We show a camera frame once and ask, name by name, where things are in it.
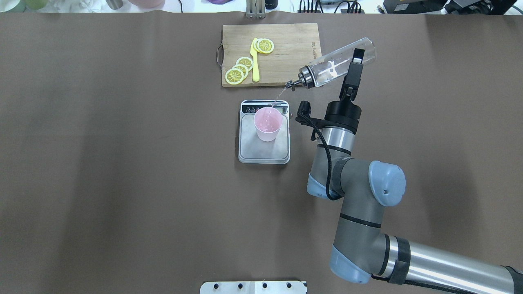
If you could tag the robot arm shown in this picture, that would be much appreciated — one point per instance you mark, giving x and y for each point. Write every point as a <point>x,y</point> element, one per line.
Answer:
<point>360,251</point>

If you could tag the black power strip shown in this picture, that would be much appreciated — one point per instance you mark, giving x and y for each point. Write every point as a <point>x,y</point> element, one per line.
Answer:
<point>326,6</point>

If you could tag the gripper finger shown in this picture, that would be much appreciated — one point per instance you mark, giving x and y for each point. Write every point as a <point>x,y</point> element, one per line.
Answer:
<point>351,82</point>

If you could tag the lemon slice near edge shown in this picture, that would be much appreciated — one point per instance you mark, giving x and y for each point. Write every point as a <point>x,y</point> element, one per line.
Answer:
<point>234,76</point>

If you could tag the aluminium frame post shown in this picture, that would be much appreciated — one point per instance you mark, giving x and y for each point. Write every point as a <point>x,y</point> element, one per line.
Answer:
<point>255,9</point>

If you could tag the wooden cutting board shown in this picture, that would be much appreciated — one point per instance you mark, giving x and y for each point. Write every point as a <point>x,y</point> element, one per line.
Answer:
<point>295,46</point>

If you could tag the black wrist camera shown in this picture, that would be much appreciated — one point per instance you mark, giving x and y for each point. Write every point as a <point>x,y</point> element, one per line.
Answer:
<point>303,117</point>

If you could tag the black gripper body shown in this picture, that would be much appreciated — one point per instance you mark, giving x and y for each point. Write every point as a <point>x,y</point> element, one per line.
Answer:
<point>343,112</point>

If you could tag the lemon slice on knife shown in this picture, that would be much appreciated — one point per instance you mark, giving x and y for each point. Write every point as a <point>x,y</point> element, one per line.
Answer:
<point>264,46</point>

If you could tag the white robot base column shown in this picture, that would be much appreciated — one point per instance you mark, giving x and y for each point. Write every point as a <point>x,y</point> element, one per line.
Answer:
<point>254,287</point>

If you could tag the glass sauce bottle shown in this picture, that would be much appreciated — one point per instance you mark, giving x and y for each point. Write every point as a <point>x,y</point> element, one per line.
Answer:
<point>335,63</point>

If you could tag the pink plastic cup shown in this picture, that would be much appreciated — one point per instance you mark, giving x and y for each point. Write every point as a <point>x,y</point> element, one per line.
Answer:
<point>268,121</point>

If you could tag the grey kitchen scale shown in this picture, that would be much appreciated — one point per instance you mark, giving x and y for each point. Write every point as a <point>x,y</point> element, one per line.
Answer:
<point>253,150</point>

